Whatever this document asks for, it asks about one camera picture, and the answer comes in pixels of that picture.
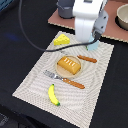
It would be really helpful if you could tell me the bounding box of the orange toy bread loaf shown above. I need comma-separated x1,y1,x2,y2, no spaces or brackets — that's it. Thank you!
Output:
57,56,81,75

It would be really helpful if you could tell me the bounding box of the yellow toy cheese wedge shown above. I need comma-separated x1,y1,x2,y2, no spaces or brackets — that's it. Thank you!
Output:
54,34,70,45

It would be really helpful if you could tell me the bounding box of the yellow toy banana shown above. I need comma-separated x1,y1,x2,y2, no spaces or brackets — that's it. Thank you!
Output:
48,84,60,106

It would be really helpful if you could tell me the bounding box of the light blue milk carton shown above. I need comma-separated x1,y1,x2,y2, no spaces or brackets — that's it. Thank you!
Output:
86,36,99,51

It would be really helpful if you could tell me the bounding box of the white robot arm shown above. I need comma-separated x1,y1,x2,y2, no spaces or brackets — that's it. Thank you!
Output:
56,0,108,43

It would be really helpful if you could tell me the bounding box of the round wooden plate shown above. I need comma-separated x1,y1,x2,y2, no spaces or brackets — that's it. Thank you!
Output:
55,58,82,79

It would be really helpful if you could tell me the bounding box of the beige woven placemat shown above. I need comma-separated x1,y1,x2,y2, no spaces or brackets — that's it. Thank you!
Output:
13,42,114,128

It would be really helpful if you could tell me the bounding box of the grey toy pot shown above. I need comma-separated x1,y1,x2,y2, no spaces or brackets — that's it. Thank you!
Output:
56,0,75,19

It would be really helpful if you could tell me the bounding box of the beige bowl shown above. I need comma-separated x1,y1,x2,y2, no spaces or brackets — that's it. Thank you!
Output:
117,4,128,30

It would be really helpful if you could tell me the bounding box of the fork with wooden handle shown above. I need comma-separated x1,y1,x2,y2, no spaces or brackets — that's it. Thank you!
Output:
43,70,85,89

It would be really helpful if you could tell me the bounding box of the knife with wooden handle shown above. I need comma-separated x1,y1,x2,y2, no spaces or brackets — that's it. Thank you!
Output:
56,48,98,64

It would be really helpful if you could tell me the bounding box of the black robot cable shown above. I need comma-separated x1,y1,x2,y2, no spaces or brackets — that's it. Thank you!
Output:
18,0,101,54

